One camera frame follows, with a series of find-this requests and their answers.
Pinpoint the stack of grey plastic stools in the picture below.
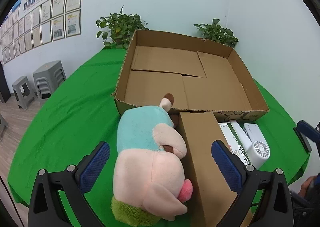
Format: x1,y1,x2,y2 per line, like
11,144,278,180
32,60,67,105

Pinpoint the long narrow cardboard box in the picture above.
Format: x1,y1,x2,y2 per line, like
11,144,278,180
178,111,247,227

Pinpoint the large shallow cardboard box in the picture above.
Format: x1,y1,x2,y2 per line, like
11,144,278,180
111,29,270,123

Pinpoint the wall of framed certificates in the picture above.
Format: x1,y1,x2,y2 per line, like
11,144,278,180
0,0,83,65

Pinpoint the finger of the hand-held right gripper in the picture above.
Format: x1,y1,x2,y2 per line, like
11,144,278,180
294,120,320,154

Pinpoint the small leafy potted plant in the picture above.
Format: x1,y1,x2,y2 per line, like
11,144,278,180
193,19,239,48

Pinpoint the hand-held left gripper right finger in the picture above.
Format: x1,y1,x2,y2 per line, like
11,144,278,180
211,139,293,227

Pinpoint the white handheld fan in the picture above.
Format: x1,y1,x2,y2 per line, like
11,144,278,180
230,120,271,168

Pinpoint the green tablecloth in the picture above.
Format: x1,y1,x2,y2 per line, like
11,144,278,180
7,48,310,227

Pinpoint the single grey plastic stool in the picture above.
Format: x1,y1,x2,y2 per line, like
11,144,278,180
12,76,38,110

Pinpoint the black cabinet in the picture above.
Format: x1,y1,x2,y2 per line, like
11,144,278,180
0,63,12,103

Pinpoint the white and green box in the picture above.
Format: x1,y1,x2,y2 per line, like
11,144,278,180
218,121,252,165

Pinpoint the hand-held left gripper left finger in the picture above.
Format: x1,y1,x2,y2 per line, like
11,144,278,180
27,141,111,227

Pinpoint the large leafy potted plant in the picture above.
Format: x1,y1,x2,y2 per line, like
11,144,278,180
96,5,149,50

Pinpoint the pink and teal plush toy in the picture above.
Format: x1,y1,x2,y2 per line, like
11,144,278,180
111,93,193,227

